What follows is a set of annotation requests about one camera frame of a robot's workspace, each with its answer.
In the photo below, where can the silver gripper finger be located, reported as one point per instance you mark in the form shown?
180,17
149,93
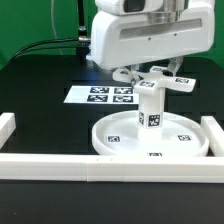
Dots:
174,65
134,74

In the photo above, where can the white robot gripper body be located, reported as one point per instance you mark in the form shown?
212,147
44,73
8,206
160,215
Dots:
178,28

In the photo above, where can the white cross-shaped table base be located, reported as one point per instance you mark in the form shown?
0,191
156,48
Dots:
154,80

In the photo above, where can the white round table top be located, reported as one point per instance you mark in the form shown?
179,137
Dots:
121,134

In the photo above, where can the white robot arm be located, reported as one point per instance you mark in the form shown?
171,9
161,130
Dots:
132,32

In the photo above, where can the white sheet with markers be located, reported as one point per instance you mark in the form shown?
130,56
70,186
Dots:
101,95

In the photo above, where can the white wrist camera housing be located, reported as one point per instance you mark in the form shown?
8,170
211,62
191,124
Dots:
124,7

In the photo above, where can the white right fence rail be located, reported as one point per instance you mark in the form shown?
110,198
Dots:
215,135

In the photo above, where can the white fence rail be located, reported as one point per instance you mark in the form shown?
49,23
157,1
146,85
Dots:
215,135
7,127
106,168

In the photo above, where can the white left fence rail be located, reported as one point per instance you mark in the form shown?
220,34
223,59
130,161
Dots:
7,127

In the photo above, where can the white front fence rail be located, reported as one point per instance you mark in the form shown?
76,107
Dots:
106,168

